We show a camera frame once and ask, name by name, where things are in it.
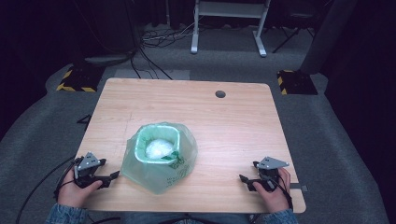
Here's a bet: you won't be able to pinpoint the person's legs in jeans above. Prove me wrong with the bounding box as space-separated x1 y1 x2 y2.
120 212 251 224

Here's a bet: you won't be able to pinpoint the black yellow striped stand base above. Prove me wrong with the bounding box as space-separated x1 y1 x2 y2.
55 64 106 93
276 69 319 96

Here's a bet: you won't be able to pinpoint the dark stand column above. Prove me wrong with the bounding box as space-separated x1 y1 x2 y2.
73 0 141 66

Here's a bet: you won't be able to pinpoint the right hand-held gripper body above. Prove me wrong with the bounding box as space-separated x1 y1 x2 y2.
252 156 290 192

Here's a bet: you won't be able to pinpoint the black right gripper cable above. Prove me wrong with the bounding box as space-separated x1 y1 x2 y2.
268 173 295 213

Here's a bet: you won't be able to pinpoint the grey stand column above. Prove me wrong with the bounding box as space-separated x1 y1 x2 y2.
298 0 359 76

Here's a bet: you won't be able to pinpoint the person's right hand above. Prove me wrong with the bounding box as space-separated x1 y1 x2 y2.
252 167 292 215

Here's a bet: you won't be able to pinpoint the green bag-lined bin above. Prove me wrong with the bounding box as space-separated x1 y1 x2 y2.
120 121 199 196

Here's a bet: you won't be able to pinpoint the person's left hand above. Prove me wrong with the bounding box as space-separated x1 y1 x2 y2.
57 167 104 209

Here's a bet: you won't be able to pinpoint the white crumpled paper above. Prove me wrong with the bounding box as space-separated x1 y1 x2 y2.
145 138 176 161

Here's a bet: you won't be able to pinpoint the black tripod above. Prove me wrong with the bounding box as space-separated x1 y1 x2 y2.
272 24 316 54

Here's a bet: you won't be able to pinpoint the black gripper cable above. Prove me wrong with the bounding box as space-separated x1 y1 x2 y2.
268 173 295 213
15 154 78 224

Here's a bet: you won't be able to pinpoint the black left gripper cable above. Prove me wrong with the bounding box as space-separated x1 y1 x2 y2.
15 154 78 224

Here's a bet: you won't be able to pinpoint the grey table edge clip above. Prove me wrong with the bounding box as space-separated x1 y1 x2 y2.
289 183 309 192

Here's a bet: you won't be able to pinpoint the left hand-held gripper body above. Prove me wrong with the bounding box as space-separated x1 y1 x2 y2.
74 151 108 189

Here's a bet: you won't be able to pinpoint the bundle of floor cables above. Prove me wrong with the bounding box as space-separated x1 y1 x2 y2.
130 21 200 80

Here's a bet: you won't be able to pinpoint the white metal table frame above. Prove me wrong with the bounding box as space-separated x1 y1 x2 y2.
190 0 272 59

